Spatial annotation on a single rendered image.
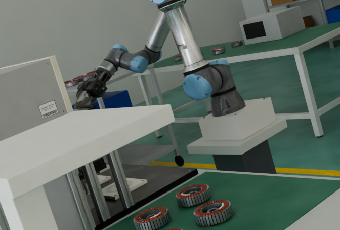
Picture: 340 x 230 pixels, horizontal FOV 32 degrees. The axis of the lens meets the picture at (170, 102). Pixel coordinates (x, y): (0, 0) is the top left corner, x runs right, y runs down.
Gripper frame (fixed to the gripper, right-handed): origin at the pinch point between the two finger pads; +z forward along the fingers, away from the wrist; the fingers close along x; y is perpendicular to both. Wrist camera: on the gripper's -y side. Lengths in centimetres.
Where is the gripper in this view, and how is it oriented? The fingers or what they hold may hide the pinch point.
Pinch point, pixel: (76, 107)
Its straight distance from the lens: 258.6
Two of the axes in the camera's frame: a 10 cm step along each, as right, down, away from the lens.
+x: 6.1, 6.5, 4.5
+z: -4.9, 7.6, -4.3
